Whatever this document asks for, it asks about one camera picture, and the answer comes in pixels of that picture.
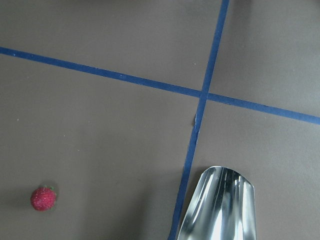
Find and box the metal scoop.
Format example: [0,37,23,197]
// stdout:
[177,166,257,240]

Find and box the red strawberry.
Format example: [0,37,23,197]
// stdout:
[30,185,57,212]

